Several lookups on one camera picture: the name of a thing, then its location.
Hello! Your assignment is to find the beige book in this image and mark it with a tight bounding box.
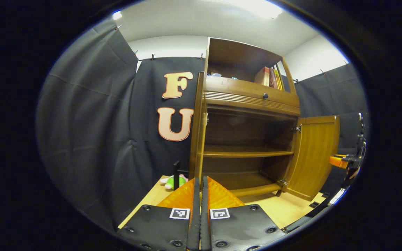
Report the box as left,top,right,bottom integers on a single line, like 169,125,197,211
254,66,270,86

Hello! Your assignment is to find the wooden inner cabinet shelf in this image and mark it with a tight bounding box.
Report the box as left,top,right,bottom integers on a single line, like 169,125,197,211
203,145,295,158

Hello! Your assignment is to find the black backdrop cloth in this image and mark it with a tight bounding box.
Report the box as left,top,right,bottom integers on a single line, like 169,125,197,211
35,19,369,230

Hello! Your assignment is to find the wooden cabinet door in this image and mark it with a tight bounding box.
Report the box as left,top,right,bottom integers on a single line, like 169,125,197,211
173,71,208,190
285,115,340,202

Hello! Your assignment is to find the wooden double-door shoe cabinet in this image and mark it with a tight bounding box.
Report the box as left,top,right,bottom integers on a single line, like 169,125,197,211
189,37,341,203

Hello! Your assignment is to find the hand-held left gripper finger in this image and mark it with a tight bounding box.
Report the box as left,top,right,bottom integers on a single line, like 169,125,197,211
200,176,287,251
117,177,201,251

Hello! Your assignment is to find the green and pink plush toy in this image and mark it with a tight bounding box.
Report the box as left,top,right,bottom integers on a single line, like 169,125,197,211
160,174,188,190

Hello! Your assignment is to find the wooden cabinet drawer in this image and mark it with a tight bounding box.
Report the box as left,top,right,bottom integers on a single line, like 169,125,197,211
204,76,301,108

